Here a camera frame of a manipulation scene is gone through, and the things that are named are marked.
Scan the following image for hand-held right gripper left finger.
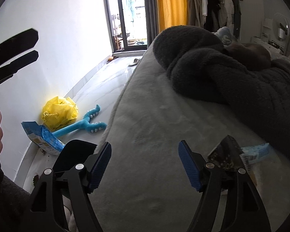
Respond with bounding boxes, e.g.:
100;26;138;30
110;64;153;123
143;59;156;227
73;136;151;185
29;141;112;232

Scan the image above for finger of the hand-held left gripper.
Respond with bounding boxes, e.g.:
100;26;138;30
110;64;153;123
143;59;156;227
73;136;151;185
0;28;38;67
0;50;39;90

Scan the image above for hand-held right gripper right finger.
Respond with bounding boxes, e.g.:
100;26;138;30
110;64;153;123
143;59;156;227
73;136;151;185
178;140;272;232

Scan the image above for dark snack packet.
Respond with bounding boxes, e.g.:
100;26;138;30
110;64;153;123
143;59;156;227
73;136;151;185
207;135;243;172

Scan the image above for blue white wipes packet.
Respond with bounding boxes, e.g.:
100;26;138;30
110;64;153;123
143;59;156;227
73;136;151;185
240;143;271;172

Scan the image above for person's left forearm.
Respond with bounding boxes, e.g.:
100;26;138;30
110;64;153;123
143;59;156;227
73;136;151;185
0;159;33;232

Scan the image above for teal toy grabber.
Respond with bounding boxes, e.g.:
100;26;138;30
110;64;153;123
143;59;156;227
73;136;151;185
52;104;107;138

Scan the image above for blue snack bag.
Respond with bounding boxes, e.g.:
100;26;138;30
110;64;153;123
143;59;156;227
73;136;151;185
21;121;66;155

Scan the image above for yellow plastic bag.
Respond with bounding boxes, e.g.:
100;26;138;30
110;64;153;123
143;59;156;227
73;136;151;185
42;97;79;130

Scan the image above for bed with grey cover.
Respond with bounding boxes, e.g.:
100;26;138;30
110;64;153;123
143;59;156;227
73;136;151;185
63;39;290;232

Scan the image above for dark grey fleece blanket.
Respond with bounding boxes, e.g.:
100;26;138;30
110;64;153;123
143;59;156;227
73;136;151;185
153;25;290;155

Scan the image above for black framed glass door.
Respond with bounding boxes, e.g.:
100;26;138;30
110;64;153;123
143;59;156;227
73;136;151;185
104;0;150;54

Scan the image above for light blue patterned quilt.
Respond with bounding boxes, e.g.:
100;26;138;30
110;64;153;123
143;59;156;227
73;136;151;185
216;26;238;45

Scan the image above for grey curtain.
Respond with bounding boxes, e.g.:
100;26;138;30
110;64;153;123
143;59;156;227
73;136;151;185
144;0;160;49
185;0;194;27

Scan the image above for white vanity desk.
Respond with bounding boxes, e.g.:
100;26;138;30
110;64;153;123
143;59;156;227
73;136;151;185
250;35;286;54

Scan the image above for dark hanging pants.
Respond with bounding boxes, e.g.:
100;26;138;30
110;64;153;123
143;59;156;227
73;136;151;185
232;0;242;39

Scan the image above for white small shelf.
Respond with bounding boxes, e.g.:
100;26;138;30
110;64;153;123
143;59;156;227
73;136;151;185
261;19;272;40

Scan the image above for yellow curtain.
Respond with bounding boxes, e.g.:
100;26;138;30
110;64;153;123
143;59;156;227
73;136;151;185
155;0;187;33

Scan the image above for beige coat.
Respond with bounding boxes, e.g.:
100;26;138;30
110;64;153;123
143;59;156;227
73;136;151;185
192;0;208;28

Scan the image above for white hanging shirt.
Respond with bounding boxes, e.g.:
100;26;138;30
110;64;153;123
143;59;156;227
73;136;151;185
200;0;208;17

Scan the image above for black hanging clothes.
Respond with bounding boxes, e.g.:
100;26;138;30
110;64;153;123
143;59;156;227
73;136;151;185
199;0;223;32

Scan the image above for white jacket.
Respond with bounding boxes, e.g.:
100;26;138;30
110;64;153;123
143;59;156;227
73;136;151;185
215;0;234;28

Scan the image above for round white mirror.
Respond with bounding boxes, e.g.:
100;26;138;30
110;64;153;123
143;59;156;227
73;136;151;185
272;13;290;41

